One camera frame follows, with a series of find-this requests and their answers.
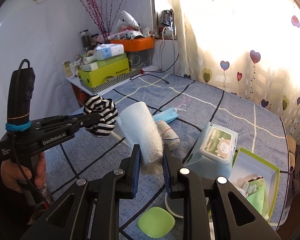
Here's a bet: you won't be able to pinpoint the green plastic container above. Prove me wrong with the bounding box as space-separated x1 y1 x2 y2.
137 207 176 238

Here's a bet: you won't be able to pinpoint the small yellow-green box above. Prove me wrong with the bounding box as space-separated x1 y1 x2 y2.
62 60 74 77

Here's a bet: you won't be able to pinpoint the dark glass jar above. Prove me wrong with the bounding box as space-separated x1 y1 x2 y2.
80 30 90 52

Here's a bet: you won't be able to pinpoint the dark green long box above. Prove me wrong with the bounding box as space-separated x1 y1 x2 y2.
82 52 129 72

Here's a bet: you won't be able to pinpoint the yellow-green cardboard box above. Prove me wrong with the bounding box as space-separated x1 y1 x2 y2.
79 59 131 88

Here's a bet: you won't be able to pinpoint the blue white tissue pack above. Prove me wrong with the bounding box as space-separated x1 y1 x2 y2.
95 44 125 59

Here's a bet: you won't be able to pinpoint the blue face mask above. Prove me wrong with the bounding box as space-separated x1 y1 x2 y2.
152 104 187 124

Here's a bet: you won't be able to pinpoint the black white striped sock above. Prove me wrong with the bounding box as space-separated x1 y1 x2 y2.
83 94 119 138

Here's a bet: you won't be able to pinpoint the rolled beige striped sock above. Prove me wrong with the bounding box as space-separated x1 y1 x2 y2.
156 120 180 152

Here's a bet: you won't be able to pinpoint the clear plastic jar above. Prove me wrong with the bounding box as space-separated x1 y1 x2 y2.
164 192 184 218

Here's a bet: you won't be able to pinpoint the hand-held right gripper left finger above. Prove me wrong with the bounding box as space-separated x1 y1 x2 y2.
20 144 142 240

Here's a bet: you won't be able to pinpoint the striped pattern flat box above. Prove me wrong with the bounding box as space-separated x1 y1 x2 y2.
86 69 139 94

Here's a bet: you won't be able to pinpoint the purple flower branches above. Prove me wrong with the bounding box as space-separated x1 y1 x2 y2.
79 0 130 42

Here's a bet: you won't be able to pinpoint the dark checked shirt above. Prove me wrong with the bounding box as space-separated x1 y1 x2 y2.
290 145 300 205

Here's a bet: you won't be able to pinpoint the blue checked bedsheet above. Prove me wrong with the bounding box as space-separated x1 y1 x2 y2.
44 72 289 240

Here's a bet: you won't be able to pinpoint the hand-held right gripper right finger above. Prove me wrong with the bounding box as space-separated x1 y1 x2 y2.
162 144 282 240

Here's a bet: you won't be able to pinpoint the black cable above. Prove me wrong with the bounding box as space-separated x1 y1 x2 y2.
130 40 180 85

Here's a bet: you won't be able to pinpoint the green-edged white cardboard box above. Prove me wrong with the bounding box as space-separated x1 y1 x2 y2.
207 147 280 223

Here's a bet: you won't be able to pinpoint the heart print curtain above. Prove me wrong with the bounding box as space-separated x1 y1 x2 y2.
154 0 300 135

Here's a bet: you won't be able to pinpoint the person's left hand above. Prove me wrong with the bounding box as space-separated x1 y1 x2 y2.
0 154 47 193

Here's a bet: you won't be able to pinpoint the person's left forearm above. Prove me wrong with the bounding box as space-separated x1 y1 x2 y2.
0 182 44 240

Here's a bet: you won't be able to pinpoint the power strip on windowsill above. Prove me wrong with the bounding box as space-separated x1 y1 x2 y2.
160 9 174 27

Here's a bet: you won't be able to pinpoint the red item under shelf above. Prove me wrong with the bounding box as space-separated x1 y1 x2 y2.
72 85 87 108

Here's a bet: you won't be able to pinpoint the brown cloth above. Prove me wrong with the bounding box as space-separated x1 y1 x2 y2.
289 136 297 155

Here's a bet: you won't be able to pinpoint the white shelf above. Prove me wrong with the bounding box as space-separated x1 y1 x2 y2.
66 76 90 93

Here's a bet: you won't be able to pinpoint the white plastic bags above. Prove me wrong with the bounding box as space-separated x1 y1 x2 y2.
116 10 143 39

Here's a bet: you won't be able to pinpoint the light blue wet wipes pack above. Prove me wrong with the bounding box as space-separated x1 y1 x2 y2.
184 122 239 180

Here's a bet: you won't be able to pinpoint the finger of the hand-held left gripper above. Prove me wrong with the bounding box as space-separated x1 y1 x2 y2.
31 112 101 132

